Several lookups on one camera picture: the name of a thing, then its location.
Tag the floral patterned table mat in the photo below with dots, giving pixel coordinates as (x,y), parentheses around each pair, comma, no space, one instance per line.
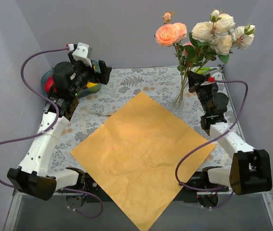
(160,83)

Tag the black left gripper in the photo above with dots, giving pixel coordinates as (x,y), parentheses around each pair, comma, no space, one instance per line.
(94,72)

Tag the black green product box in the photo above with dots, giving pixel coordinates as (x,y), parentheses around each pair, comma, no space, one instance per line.
(203,70)

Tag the white rose stem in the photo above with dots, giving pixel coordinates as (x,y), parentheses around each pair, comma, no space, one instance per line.
(240,38)

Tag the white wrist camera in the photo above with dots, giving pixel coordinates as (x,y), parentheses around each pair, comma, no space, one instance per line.
(80,52)
(214,74)

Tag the clear glass vase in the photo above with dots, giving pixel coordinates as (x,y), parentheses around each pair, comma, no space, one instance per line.
(178,102)

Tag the yellow lemon front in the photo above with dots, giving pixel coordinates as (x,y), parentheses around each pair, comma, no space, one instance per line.
(92,86)

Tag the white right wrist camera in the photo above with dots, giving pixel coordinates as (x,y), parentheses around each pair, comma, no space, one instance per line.
(214,74)

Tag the red apple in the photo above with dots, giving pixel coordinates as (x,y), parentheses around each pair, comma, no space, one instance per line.
(49,85)

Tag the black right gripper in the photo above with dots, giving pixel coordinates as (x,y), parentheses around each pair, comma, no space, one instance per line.
(199,83)

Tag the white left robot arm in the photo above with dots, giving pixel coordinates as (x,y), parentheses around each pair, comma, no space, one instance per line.
(63,87)

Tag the cream printed ribbon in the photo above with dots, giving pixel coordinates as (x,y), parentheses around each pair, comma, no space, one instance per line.
(85,114)

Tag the teal plastic fruit bowl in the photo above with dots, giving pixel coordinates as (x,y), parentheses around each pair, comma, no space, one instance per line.
(85,92)

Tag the green leafy stem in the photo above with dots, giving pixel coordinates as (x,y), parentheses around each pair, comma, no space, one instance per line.
(212,39)

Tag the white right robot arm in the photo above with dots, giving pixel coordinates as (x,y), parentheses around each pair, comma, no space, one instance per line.
(239,151)

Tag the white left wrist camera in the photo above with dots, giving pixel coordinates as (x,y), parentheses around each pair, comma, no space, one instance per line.
(80,52)

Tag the orange wrapping paper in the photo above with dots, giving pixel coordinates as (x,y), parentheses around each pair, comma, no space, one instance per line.
(139,155)

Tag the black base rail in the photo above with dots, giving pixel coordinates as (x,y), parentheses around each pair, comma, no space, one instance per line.
(202,187)

